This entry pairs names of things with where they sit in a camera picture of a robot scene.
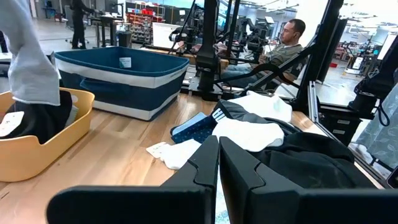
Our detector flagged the shelf rack with red bins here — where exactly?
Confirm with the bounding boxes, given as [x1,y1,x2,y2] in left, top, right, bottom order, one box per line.
[126,2,165,44]

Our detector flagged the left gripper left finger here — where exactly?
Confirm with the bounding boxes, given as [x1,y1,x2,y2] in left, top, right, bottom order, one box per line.
[45,135,220,224]

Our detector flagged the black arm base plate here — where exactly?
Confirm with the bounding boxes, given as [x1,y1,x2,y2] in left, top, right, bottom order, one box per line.
[180,74,237,101]

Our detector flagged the black Puma shorts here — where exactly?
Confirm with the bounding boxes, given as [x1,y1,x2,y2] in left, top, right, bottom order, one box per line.
[248,123,377,190]

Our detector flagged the blue fabric storage bin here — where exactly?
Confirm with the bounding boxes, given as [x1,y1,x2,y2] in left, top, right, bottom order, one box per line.
[54,45,190,122]

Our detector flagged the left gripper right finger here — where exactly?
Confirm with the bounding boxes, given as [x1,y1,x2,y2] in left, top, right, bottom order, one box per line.
[219,136,398,224]

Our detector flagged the yellow-orange plastic basket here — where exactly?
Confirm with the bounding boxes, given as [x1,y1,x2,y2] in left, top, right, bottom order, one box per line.
[0,86,96,183]

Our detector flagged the white panel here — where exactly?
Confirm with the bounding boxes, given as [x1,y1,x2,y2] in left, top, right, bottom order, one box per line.
[152,22,182,49]

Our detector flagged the large white cloth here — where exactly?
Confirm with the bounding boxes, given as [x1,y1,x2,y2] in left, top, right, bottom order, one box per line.
[212,91,294,152]

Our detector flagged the navy dotted cloth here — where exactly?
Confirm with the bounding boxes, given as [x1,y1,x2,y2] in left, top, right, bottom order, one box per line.
[170,111,218,144]

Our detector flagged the small grey cloth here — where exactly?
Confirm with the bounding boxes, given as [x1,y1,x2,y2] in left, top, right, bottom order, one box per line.
[64,104,79,128]

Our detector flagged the light grey cloth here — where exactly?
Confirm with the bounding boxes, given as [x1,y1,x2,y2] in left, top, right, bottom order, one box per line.
[0,0,62,106]

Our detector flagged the black waste bin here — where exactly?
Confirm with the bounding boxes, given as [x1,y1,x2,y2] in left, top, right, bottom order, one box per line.
[118,30,133,48]

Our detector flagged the light blue patterned cloth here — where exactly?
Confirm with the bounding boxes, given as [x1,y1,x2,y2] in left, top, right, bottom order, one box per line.
[214,172,231,224]

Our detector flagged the black background desk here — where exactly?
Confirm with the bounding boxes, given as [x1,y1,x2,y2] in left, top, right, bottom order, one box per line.
[88,14,125,48]

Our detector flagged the black background robot rig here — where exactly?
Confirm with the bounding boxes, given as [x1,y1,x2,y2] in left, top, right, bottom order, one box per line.
[242,15,282,62]

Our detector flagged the black equipment box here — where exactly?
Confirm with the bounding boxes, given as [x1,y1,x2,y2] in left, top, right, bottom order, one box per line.
[318,104,363,147]

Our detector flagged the person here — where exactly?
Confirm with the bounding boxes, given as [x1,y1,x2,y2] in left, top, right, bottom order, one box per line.
[217,18,307,91]
[356,82,398,170]
[68,0,96,50]

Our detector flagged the black aluminium frame rail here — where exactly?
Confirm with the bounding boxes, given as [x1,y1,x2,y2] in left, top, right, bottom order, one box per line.
[294,0,386,187]

